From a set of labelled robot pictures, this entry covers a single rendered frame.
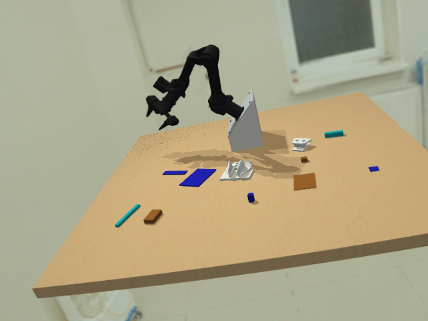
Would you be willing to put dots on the blue flat rectangular plate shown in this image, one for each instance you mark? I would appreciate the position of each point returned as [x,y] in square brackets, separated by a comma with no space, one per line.
[197,177]

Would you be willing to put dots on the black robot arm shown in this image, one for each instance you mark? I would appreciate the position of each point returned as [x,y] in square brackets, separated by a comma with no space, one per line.
[219,103]

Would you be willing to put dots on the brown flat square plate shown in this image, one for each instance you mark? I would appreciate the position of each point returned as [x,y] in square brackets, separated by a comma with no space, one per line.
[305,181]

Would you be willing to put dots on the cyan rectangular bar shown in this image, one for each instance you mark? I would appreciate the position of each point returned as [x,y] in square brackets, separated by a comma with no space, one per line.
[333,134]

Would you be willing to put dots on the cyan thin bar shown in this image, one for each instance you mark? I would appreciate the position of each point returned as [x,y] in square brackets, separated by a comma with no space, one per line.
[124,218]

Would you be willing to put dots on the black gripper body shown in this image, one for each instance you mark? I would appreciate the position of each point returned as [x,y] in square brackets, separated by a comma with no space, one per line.
[172,120]

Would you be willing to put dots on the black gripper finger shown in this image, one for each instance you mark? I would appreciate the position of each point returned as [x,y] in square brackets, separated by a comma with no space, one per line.
[164,125]
[149,109]

